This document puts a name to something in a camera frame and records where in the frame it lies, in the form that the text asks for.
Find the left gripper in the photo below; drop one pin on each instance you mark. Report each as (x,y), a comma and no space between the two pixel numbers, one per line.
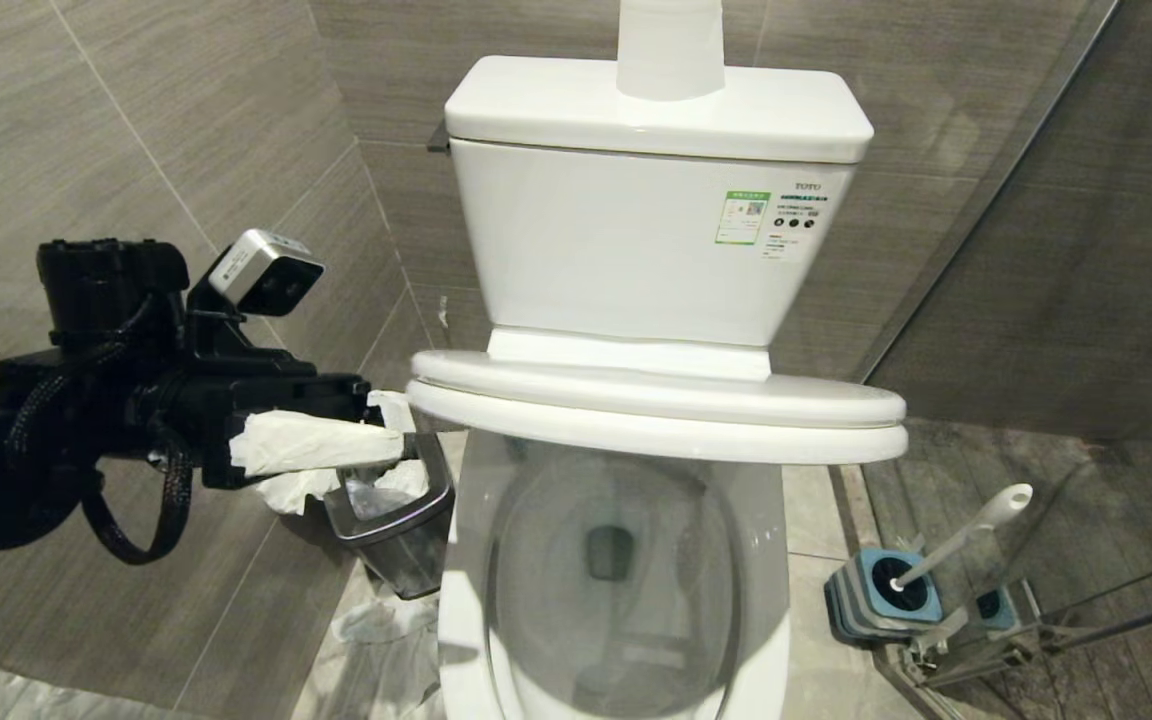
(201,400)

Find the white toilet bowl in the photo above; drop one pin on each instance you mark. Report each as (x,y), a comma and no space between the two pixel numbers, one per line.
(466,600)

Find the white toilet tank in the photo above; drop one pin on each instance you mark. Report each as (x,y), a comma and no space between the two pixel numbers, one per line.
(596,250)

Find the white toilet seat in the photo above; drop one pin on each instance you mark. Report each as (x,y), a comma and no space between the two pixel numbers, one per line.
(656,435)

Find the white toilet tank lid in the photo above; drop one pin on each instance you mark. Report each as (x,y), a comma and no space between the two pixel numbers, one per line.
(556,105)

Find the blue grey brush holder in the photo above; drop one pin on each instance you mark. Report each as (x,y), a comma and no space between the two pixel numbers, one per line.
(861,605)

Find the white toilet brush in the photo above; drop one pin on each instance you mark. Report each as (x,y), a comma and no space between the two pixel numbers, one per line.
(976,525)

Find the white crumpled paper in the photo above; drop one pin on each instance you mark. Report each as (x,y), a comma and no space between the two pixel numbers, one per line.
(291,492)

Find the dark transparent trash bin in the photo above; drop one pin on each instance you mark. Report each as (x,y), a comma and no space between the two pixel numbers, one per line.
(406,550)

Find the clear plastic bag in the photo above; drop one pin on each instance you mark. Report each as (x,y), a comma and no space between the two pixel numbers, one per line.
(381,650)

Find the grey flush lever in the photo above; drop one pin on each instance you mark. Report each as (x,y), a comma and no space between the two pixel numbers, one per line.
(438,140)

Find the green and white sticker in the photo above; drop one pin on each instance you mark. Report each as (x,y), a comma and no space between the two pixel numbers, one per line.
(741,217)

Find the white cylindrical bottle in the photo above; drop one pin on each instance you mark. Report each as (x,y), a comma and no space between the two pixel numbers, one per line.
(669,50)

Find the white printed sticker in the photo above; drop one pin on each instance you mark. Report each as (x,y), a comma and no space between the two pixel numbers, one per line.
(796,235)

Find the glass shower partition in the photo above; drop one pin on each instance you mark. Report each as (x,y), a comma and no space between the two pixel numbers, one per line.
(1086,300)

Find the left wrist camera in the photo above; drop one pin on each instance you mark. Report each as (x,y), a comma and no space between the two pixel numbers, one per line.
(266,275)

